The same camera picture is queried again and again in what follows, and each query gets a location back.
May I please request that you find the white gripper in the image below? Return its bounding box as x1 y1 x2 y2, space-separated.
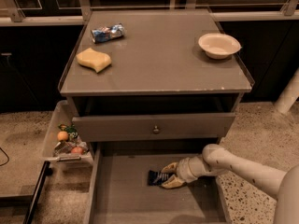
161 158 198 189

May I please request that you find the dark blue rxbar wrapper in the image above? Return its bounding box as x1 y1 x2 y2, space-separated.
148 170 170 186

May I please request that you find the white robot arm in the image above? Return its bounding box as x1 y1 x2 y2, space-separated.
161 144 299 224

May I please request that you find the round metal drawer knob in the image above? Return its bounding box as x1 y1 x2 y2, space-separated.
152 126 161 134

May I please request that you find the open grey middle drawer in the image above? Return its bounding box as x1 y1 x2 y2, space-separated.
83 140 231 224

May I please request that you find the grey top drawer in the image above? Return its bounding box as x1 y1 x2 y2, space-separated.
72 113 235 142

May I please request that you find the grey wooden drawer cabinet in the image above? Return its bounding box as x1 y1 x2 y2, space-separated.
60 15 253 146

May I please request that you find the red apple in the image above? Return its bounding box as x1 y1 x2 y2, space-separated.
71 147 84 154

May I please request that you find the green snack packet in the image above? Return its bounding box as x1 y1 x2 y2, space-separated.
58 124 78 141

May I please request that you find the silver foil snack bag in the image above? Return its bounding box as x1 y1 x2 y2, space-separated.
53 141 89 156

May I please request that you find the orange fruit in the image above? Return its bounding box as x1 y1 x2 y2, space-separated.
57 131 68 141

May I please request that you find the black metal bar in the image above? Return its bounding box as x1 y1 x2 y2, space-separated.
22 161 50 224

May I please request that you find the white paper bowl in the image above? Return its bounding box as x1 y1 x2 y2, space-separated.
198 33 241 60

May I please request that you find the white pole leg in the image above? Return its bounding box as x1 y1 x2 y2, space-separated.
275 68 299 114

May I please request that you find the yellow wavy sponge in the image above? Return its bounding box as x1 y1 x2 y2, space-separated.
76 48 112 73

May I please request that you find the blue white crushed can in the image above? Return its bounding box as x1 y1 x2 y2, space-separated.
91 23 125 44

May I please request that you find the white metal railing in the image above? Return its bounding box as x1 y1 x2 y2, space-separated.
0 0 299 26

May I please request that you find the black floor cable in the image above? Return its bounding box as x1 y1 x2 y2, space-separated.
0 147 10 167

